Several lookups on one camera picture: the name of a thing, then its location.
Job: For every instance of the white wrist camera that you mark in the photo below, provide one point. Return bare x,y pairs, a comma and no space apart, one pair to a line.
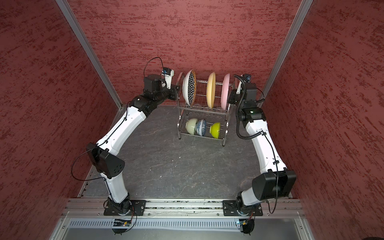
167,74
246,78

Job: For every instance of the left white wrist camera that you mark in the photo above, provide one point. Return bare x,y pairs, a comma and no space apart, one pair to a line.
167,74

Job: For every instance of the base circuit board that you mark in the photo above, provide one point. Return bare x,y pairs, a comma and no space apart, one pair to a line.
121,226
246,226

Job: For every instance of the steel two-tier dish rack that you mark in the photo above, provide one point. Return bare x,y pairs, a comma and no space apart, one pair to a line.
200,109

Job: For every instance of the left aluminium corner post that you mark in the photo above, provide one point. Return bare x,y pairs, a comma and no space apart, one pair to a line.
79,33

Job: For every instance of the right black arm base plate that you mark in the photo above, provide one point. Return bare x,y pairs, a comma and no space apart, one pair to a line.
236,208

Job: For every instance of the lime green bowl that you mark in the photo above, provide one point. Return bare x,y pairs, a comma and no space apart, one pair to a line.
215,130

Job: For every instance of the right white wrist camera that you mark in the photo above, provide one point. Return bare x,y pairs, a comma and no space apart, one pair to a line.
246,78

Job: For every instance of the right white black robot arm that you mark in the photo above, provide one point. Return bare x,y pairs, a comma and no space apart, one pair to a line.
275,180

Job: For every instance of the aluminium front rail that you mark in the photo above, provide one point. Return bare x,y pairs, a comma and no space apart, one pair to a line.
180,214

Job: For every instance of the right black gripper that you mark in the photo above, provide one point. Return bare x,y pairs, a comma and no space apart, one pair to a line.
233,94

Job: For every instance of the pale green bowl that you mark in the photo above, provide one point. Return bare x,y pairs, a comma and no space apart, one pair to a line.
191,125

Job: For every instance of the yellow bear plate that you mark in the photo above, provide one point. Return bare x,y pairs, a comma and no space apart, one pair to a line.
211,89

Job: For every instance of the white patterned deep plate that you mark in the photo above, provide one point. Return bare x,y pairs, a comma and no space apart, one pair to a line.
189,87

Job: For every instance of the aluminium corner post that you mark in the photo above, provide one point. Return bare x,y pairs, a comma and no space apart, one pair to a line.
79,33
290,37

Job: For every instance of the pink bear plate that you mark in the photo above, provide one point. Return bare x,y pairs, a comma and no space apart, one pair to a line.
225,91

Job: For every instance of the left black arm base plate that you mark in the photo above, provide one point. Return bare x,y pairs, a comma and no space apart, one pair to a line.
138,207

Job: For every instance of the right base circuit board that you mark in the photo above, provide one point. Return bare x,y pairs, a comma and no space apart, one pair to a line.
246,226

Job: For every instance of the right aluminium corner post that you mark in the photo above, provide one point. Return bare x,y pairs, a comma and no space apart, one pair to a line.
290,37

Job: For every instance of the blue floral white bowl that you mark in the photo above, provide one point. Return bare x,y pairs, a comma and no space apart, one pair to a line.
201,127

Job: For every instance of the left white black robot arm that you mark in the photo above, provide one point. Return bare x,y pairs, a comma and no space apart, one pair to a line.
103,154

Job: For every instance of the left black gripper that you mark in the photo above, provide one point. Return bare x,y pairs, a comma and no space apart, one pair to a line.
174,91

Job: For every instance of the left base circuit board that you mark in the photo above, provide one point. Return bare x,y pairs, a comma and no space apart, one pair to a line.
121,226

